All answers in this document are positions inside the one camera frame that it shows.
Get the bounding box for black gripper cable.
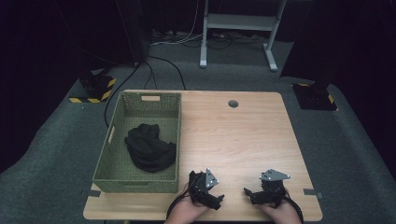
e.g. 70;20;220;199
165;186;191;219
283;189;304;224

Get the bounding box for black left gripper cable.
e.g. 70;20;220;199
165;186;191;219

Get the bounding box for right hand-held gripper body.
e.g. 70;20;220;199
257;168;291;206

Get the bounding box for short black floor cable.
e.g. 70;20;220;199
143;61;159;91

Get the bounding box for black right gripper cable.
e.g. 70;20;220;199
283;189;304;224

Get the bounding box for long black floor cable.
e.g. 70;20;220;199
104;62;142;128

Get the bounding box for person's left hand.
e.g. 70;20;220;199
163;199;211;224

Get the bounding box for black stand base yellow mark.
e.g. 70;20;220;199
291;79;339;112

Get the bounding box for white cable bundle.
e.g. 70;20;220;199
148;0;204;47

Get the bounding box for black cloth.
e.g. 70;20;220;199
124;123;177;174

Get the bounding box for tangled black cables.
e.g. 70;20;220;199
206;30;269;51

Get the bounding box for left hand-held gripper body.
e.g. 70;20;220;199
188;167;220;207

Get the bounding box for curved black floor cable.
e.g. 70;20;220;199
146;55;187;91

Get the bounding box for person's right hand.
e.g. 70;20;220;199
253;200;303;224

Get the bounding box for white metal stand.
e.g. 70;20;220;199
199;0;288;73

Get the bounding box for green woven basket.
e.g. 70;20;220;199
92;91;182;194

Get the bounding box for black yellow striped stand base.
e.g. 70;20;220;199
68;68;118;105

